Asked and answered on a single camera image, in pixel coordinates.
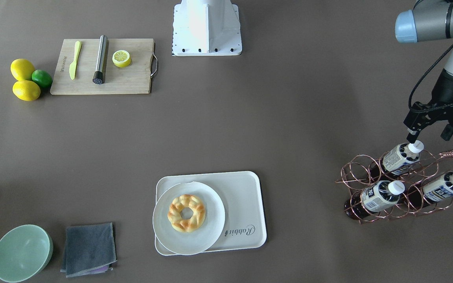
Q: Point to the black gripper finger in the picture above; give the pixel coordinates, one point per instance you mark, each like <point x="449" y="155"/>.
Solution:
<point x="447" y="133"/>
<point x="413" y="132"/>

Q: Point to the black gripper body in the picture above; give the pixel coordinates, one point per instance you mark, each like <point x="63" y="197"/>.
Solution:
<point x="449" y="87"/>

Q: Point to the tea bottle white cap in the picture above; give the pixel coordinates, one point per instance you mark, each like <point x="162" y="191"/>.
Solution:
<point x="397" y="162"/>

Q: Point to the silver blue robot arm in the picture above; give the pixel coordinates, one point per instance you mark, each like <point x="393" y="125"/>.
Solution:
<point x="430" y="20"/>

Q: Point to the tea bottle in rack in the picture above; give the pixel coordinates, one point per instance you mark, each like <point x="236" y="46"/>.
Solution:
<point x="374" y="199"/>
<point x="433" y="192"/>

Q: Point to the white serving tray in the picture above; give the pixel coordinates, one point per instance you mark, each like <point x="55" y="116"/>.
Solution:
<point x="235" y="213"/>

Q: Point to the white round plate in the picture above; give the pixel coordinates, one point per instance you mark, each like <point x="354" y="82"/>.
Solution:
<point x="199" y="240"/>

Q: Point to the wooden cutting board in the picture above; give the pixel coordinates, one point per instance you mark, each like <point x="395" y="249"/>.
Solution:
<point x="133" y="79"/>

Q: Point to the half cut lemon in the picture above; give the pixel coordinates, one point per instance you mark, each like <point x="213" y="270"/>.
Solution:
<point x="121" y="58"/>

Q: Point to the steel muddler rod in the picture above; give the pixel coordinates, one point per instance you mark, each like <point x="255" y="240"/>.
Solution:
<point x="98" y="77"/>

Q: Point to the grey folded cloth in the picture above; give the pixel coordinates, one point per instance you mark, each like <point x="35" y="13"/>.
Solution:
<point x="89" y="249"/>

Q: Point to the yellow plastic knife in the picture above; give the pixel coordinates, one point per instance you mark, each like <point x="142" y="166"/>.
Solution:
<point x="73" y="64"/>

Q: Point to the green lime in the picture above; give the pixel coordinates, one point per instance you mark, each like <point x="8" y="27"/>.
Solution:
<point x="42" y="78"/>

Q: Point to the yellow lemon outer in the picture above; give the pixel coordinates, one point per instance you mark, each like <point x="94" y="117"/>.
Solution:
<point x="26" y="90"/>

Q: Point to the yellow lemon near board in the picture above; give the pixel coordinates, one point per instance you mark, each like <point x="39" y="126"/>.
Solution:
<point x="22" y="69"/>

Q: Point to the mint green bowl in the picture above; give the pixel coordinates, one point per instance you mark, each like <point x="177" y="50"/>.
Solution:
<point x="24" y="252"/>

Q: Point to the copper wire bottle rack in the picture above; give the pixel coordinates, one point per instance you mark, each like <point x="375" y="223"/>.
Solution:
<point x="355" y="175"/>

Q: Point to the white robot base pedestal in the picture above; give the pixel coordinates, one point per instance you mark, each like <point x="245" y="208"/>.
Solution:
<point x="206" y="28"/>

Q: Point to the glazed ring donut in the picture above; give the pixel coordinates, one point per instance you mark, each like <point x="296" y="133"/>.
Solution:
<point x="187" y="213"/>

